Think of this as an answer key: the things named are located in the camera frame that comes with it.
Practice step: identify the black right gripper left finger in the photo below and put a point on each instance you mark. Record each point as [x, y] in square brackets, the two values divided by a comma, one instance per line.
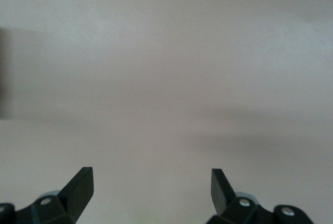
[72, 198]

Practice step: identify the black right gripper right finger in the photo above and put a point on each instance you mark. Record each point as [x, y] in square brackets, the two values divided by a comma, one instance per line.
[223, 198]

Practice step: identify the black plastic box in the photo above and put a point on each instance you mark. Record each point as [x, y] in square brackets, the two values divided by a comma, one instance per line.
[2, 78]

